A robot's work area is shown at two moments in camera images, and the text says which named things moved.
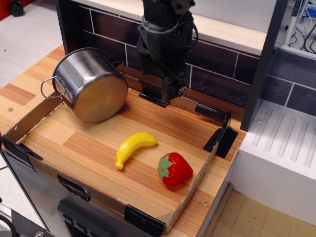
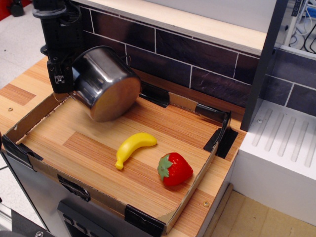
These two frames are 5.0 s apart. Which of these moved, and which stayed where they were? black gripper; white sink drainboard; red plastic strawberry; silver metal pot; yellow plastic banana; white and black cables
Moved: black gripper; silver metal pot
Stayed: yellow plastic banana; red plastic strawberry; white sink drainboard; white and black cables
